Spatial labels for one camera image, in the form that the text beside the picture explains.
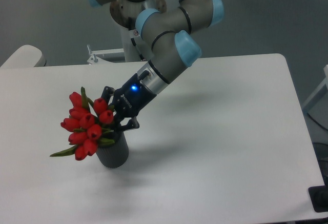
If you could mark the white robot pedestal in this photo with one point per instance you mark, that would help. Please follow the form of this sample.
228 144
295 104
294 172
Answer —
128 47

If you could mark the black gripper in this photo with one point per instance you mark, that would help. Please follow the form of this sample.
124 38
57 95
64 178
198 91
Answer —
127 101

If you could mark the white frame at right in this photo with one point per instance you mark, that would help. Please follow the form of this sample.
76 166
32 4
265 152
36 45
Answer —
319 92

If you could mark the grey ribbed vase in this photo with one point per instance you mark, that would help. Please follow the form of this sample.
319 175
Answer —
116 154

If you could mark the black device at table edge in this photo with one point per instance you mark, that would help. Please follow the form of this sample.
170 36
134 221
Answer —
318 196

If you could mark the red tulip bouquet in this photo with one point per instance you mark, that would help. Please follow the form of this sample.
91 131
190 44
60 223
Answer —
91 125

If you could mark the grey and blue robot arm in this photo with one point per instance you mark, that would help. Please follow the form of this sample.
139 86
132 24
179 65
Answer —
168 34

